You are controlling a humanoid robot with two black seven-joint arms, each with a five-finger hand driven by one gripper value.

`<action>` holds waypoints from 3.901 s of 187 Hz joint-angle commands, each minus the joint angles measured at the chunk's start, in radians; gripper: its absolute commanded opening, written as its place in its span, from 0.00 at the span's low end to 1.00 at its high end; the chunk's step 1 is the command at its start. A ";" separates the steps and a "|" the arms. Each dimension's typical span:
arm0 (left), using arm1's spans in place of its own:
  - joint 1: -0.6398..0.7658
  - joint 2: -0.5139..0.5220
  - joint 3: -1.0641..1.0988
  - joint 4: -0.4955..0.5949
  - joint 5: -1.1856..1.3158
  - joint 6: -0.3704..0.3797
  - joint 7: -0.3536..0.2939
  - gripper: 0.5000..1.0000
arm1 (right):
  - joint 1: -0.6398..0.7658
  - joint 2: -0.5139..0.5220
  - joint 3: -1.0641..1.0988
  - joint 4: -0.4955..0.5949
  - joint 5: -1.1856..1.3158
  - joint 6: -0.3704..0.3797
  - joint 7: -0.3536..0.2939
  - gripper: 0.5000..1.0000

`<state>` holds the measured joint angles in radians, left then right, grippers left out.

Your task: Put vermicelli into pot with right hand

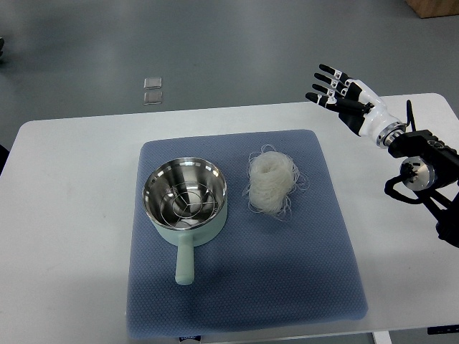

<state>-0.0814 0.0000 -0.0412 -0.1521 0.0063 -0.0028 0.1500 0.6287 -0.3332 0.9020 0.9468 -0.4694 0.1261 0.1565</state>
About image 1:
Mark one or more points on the white vermicelli noodle bundle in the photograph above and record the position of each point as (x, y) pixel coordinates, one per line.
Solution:
(273, 177)

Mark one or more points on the brown cardboard box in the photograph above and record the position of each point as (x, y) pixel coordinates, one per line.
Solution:
(433, 8)

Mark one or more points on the wire steaming rack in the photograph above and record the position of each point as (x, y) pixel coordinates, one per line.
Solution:
(188, 200)

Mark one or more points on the blue textured mat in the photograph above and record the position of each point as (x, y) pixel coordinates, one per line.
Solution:
(258, 272)

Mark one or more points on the mint green steel pot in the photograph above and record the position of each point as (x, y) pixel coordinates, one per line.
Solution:
(186, 234)

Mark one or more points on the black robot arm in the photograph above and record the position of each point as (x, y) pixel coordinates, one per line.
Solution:
(429, 165)

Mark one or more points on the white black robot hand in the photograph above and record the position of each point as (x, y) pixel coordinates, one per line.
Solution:
(357, 106)

